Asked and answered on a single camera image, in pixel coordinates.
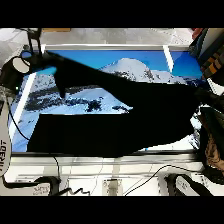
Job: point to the black trousers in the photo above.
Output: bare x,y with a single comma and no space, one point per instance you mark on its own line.
133,123

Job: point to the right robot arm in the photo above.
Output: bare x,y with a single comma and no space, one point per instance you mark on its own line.
186,185

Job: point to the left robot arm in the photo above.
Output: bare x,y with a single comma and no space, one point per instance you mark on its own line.
6,146

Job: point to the heap of clothes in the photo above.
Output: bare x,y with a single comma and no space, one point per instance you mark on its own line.
210,56

